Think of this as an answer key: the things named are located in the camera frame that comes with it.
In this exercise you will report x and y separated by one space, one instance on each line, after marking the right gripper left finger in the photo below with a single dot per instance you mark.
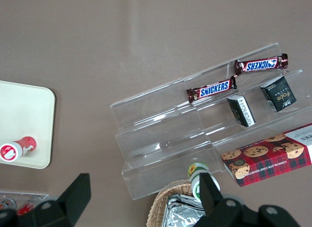
73 200

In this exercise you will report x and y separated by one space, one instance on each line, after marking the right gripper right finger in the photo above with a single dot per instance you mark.
212 202

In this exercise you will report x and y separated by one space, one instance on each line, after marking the aluminium foil tray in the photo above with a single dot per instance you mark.
180 217
185 200

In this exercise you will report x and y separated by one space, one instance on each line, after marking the oval light wicker basket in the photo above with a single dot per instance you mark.
158 205

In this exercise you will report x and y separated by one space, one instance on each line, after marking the beige plastic tray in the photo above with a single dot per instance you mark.
24 114

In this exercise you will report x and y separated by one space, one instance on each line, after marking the clear acrylic bottle rack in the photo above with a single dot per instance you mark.
41 196

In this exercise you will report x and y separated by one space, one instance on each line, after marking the green lid cup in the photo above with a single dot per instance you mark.
195 169

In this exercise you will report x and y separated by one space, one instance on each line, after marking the red tartan cookie box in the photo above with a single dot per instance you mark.
268 158

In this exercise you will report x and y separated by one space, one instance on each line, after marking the red white yogurt cup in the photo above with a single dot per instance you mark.
22 146

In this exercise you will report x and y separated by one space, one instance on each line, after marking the clear acrylic step display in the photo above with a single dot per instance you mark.
158 139

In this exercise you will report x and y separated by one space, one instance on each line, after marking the black box with white side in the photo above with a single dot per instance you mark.
241 111

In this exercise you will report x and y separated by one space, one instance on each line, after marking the Snickers chocolate bar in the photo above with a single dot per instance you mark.
212 89
260 64

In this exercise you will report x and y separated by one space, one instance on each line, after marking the black box with gold print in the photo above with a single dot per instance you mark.
280 95

